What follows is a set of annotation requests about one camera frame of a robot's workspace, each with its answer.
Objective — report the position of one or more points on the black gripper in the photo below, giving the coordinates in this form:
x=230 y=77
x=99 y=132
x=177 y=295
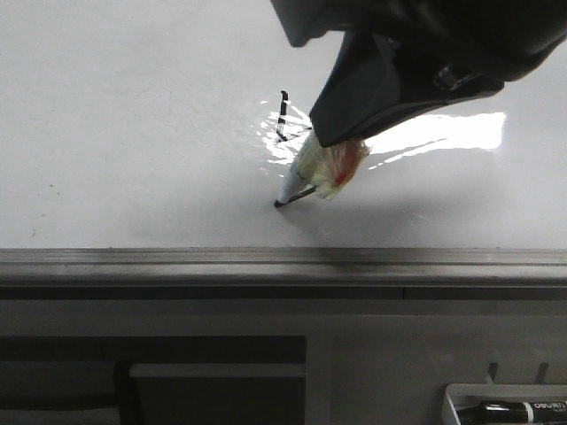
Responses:
x=378 y=83

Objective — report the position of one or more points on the taped white whiteboard marker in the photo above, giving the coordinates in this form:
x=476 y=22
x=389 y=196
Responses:
x=319 y=170

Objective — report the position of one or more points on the black spare whiteboard marker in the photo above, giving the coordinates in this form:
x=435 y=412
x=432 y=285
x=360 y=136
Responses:
x=508 y=412

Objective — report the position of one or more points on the dark grey box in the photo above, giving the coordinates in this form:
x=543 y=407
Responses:
x=153 y=380

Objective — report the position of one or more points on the white whiteboard with aluminium frame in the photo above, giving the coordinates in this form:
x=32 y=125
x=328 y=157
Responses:
x=141 y=135

